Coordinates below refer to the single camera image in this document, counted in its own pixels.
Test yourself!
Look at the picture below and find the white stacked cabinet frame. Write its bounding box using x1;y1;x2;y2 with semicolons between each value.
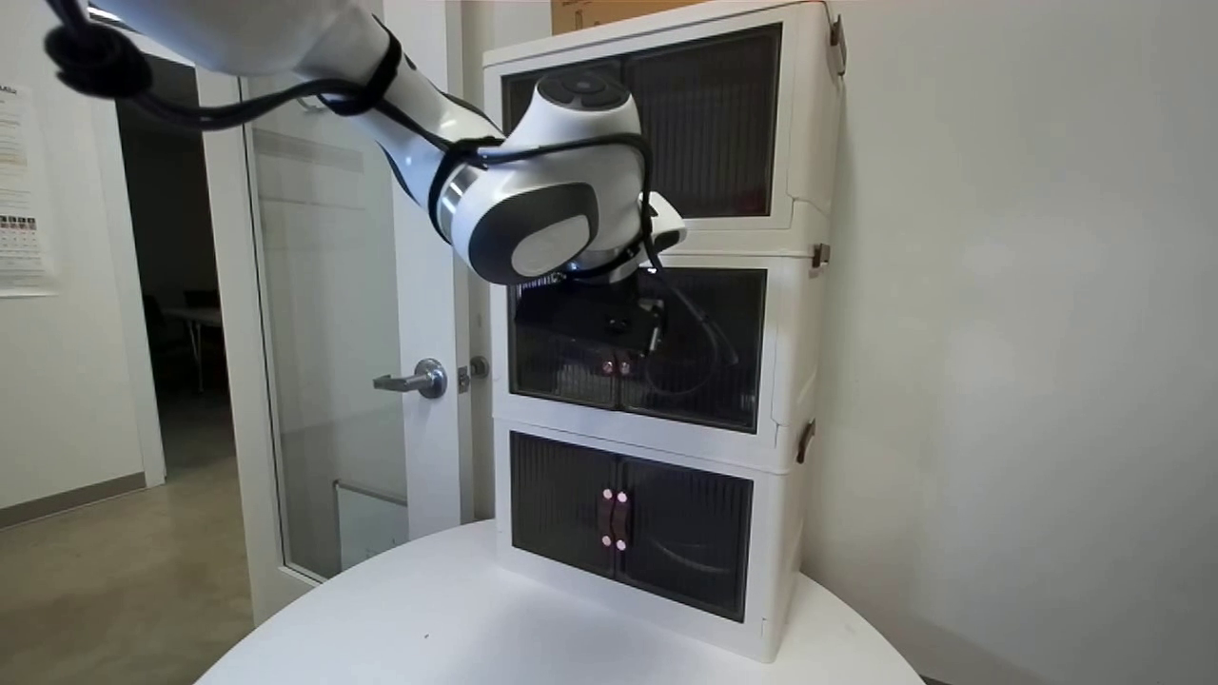
480;0;853;664

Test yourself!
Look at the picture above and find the brown cardboard box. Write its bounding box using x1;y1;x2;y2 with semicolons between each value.
547;0;716;37

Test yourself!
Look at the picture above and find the white framed glass door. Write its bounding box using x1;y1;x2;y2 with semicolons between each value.
197;0;472;623

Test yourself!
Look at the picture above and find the silver door lever handle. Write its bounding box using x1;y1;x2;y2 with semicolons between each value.
371;357;454;404

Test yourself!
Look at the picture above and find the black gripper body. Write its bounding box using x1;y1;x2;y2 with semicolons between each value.
557;276;671;365

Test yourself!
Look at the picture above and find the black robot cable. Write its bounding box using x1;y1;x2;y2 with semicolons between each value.
41;14;415;132

